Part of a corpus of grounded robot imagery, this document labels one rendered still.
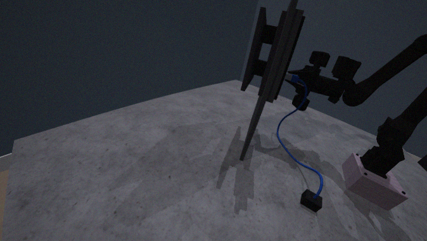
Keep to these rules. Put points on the blue cable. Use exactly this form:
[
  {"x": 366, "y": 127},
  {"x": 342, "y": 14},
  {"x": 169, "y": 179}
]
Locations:
[{"x": 295, "y": 78}]

